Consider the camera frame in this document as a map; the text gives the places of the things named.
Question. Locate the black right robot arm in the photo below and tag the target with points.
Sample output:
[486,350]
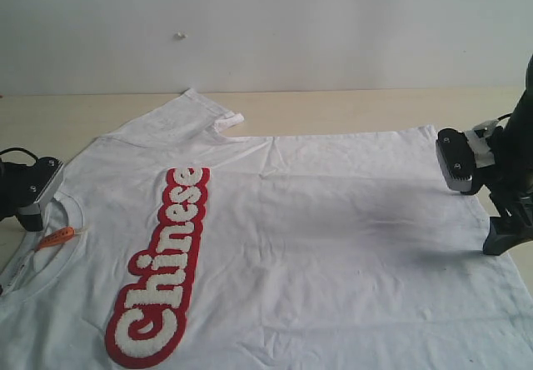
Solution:
[523,109]

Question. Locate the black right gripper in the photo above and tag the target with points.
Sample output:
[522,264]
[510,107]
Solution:
[510,186]

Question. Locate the orange neck tag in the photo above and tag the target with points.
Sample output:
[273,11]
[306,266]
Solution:
[58,237]

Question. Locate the small white wall hook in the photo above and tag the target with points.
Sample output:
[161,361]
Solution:
[180,35]

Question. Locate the white t-shirt red lettering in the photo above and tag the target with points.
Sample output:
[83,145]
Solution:
[198,251]

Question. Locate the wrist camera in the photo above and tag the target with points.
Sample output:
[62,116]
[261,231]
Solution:
[457,162]
[39,185]

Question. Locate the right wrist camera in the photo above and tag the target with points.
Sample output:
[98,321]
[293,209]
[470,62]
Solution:
[457,162]

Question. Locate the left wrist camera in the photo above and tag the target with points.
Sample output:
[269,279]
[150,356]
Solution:
[39,185]

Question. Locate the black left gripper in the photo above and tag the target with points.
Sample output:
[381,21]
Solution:
[11,177]

